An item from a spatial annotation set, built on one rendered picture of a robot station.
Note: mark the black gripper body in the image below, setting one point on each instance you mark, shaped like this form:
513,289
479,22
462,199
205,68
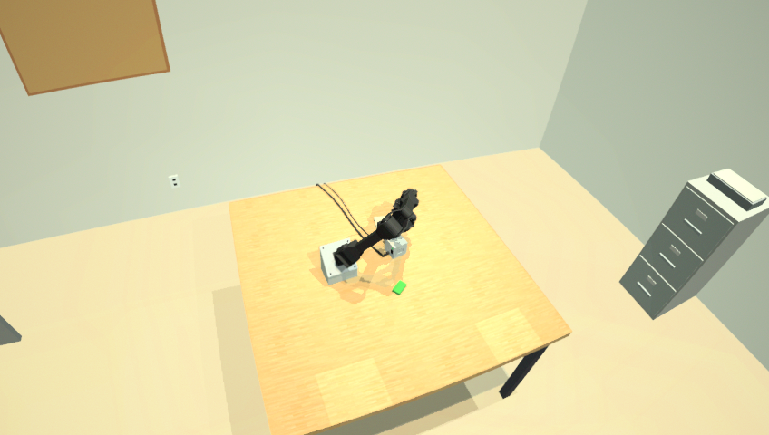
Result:
397,216

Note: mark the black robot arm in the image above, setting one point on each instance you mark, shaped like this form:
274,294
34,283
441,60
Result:
389,228

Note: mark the small green flat block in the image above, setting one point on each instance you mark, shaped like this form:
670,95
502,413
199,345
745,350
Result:
399,287

